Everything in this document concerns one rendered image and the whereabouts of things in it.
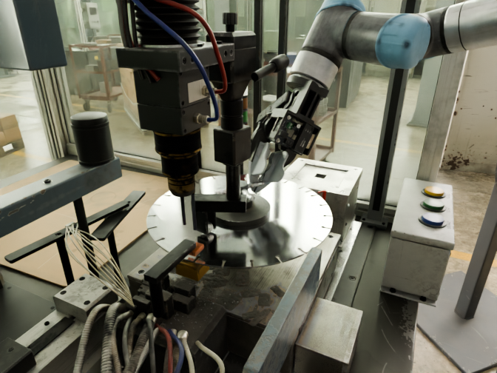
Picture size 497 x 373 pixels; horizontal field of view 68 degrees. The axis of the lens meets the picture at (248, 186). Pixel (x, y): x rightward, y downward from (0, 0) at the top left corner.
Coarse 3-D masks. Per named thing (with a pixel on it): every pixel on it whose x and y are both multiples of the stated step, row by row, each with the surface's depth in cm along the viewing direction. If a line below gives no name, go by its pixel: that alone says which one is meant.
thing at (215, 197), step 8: (232, 168) 54; (232, 176) 54; (232, 184) 55; (232, 192) 55; (200, 200) 56; (208, 200) 56; (216, 200) 56; (224, 200) 56; (232, 200) 56; (240, 200) 56; (200, 208) 56; (208, 208) 56; (216, 208) 56; (224, 208) 56; (232, 208) 56; (240, 208) 56; (200, 216) 57; (208, 216) 59; (200, 224) 58; (216, 224) 60; (208, 232) 58
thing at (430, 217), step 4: (428, 212) 74; (424, 216) 73; (428, 216) 73; (432, 216) 73; (436, 216) 73; (440, 216) 73; (424, 220) 72; (428, 220) 72; (432, 220) 72; (436, 220) 72; (440, 220) 72; (432, 224) 71; (436, 224) 71; (440, 224) 71
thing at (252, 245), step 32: (288, 192) 73; (160, 224) 62; (192, 224) 62; (224, 224) 62; (256, 224) 62; (288, 224) 62; (320, 224) 62; (192, 256) 54; (224, 256) 54; (256, 256) 54; (288, 256) 54
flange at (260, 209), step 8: (248, 200) 65; (256, 200) 68; (264, 200) 68; (248, 208) 64; (256, 208) 65; (264, 208) 65; (216, 216) 63; (224, 216) 63; (232, 216) 62; (240, 216) 62; (248, 216) 62; (256, 216) 63; (264, 216) 63; (232, 224) 61; (240, 224) 61; (248, 224) 62
